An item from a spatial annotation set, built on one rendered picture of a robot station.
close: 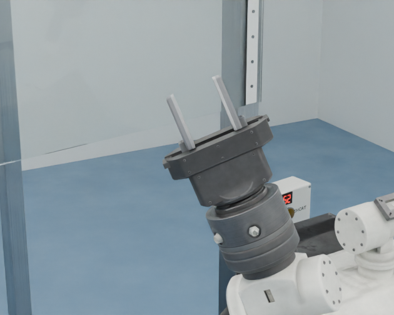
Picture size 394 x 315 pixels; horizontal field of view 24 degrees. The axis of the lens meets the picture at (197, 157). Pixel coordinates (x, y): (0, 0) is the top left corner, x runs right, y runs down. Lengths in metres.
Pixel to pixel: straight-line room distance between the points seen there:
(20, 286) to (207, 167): 2.18
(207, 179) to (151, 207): 3.87
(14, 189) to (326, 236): 1.66
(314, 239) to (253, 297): 0.45
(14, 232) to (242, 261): 2.07
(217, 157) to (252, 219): 0.08
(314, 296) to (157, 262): 3.27
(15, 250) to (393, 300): 1.91
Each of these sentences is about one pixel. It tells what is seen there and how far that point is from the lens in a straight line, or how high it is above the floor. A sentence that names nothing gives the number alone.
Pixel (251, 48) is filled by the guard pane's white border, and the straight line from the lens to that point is 1.90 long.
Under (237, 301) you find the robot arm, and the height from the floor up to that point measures 1.40.
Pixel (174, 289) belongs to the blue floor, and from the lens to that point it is 4.03.
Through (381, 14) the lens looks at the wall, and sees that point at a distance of 5.73.
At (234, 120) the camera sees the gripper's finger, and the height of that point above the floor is 1.60.
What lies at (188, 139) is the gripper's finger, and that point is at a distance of 0.98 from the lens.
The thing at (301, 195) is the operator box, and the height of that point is 1.13.
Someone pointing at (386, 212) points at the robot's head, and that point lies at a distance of 1.29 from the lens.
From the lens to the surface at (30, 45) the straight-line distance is 1.59.
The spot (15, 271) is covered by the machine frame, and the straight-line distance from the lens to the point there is 3.08.
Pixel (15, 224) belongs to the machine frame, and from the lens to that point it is 3.02.
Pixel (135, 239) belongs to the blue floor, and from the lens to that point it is 4.50.
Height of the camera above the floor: 1.90
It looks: 20 degrees down
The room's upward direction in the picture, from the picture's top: straight up
